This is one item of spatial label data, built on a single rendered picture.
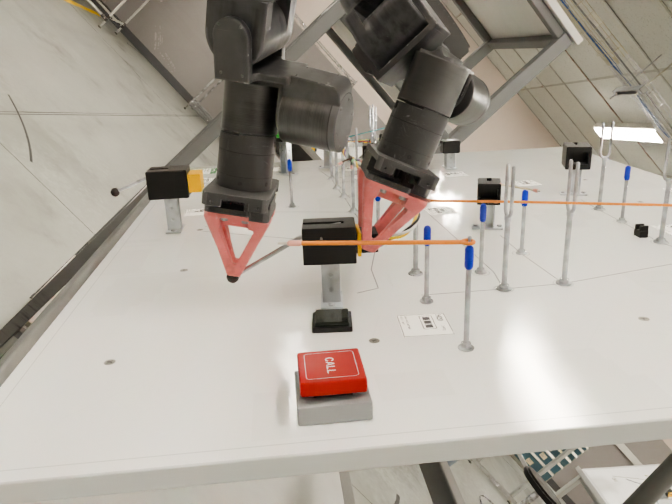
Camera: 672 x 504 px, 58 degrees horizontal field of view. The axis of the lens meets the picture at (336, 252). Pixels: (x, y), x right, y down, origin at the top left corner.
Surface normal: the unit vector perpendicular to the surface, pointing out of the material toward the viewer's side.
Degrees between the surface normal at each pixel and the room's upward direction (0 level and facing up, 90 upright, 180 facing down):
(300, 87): 119
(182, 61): 90
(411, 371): 50
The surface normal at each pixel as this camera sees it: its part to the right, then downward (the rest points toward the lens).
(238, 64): -0.34, 0.50
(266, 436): -0.04, -0.95
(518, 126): 0.01, 0.22
